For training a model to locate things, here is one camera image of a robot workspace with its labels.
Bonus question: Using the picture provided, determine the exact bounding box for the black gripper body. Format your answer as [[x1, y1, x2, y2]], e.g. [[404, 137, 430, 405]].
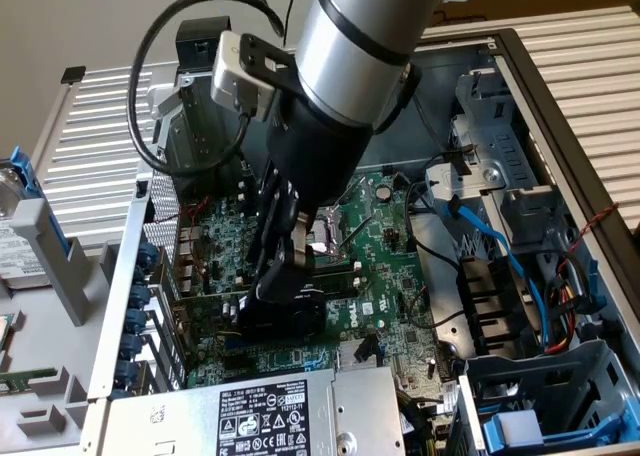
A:
[[264, 83, 374, 215]]

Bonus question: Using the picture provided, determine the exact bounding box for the green graphics card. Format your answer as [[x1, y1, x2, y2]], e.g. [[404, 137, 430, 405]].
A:
[[168, 286, 330, 343]]

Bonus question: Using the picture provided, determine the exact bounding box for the CPU socket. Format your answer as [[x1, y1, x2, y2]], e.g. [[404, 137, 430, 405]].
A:
[[303, 206, 351, 273]]

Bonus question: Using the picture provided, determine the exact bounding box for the labelled green RAM stick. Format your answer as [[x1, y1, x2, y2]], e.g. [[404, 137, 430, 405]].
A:
[[312, 270, 361, 301]]

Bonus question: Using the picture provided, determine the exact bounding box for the green motherboard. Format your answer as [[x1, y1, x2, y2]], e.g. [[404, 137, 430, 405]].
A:
[[172, 170, 469, 427]]

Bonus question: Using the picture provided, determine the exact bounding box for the blue card retention clip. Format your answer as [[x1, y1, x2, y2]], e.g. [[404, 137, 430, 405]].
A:
[[138, 240, 162, 266], [125, 309, 150, 335], [122, 333, 146, 360], [130, 285, 154, 311], [110, 383, 137, 405], [118, 358, 142, 385]]

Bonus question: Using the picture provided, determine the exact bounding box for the silver finned heatsink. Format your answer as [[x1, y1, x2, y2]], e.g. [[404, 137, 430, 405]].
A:
[[335, 336, 384, 373]]

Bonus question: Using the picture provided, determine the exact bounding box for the short black expansion slot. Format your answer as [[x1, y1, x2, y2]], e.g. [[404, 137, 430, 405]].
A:
[[223, 354, 252, 376]]

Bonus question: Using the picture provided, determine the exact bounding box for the grey metal PC case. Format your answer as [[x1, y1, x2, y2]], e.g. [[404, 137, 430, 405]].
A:
[[82, 25, 640, 456]]

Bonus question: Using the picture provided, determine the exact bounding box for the black box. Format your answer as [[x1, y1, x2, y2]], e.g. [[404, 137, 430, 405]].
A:
[[174, 16, 236, 73]]

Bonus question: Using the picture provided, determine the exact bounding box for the metal disk bay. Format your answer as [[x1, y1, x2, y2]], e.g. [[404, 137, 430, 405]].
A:
[[447, 68, 569, 250]]

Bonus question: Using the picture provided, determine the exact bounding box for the black fan shroud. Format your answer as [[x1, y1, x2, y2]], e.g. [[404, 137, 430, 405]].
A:
[[457, 254, 544, 363]]

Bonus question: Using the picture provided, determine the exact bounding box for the grey power supply unit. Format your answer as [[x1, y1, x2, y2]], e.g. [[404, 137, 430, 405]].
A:
[[106, 365, 407, 456]]

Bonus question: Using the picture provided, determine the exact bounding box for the small black end cap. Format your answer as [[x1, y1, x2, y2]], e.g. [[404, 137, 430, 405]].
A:
[[59, 64, 88, 86]]

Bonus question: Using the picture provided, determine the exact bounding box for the blue disk carrier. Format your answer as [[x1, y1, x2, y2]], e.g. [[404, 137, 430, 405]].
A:
[[8, 145, 70, 256]]

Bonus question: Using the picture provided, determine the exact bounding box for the grey parts rack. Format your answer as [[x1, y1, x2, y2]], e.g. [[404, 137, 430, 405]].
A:
[[0, 195, 129, 456]]

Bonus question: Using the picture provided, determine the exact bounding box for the grey plastic drive cage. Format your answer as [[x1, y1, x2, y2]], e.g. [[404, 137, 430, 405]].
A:
[[452, 338, 640, 456]]

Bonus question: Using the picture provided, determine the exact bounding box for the blue plastic tab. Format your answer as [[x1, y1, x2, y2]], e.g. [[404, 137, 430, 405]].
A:
[[585, 258, 607, 323]]

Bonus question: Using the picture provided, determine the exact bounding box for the red black twisted wire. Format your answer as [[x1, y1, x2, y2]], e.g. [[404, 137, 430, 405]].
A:
[[149, 199, 211, 290], [552, 201, 621, 280]]

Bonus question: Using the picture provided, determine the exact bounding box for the black camera bracket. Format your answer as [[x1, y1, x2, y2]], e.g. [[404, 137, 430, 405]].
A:
[[238, 33, 301, 90]]

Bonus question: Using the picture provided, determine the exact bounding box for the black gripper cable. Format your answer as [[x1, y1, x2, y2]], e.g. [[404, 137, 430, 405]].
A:
[[372, 61, 424, 136]]

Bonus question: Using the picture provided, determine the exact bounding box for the black intrusion switch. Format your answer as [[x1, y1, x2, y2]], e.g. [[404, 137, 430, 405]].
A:
[[133, 179, 154, 226]]

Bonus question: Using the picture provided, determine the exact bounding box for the black wire with flat plug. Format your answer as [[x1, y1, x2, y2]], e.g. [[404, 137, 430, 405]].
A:
[[353, 331, 380, 366]]

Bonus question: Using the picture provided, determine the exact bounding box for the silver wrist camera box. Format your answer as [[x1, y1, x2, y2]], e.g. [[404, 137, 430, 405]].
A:
[[208, 29, 277, 123]]

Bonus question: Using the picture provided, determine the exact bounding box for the silver disk bay bracket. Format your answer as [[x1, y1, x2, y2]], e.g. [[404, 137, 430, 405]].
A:
[[423, 164, 482, 215]]

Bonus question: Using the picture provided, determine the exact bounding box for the black data wire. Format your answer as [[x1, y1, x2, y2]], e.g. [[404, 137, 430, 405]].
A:
[[403, 175, 464, 270]]

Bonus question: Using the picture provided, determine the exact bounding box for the black strap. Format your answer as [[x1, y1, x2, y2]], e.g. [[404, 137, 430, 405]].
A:
[[442, 144, 479, 178]]

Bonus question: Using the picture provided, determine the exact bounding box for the thin black cable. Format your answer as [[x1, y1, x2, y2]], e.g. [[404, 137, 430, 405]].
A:
[[282, 0, 301, 50]]

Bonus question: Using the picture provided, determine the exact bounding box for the thin black looped wire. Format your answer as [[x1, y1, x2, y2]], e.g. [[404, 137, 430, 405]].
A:
[[407, 284, 469, 331]]

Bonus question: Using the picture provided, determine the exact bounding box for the thick black camera cable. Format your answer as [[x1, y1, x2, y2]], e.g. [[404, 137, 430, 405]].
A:
[[126, 0, 287, 178]]

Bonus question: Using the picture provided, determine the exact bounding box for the braided power wire bundle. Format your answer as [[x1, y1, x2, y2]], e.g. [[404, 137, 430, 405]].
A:
[[396, 388, 454, 456]]

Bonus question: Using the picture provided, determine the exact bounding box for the blue data wire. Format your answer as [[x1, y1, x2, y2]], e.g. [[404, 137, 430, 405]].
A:
[[441, 194, 551, 350]]

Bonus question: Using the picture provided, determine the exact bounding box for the coloured wire bundle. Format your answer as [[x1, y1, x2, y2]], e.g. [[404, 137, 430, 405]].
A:
[[544, 268, 589, 357]]

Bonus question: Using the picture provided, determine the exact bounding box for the blue drive handle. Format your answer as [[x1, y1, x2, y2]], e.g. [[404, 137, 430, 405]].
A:
[[480, 408, 640, 453]]

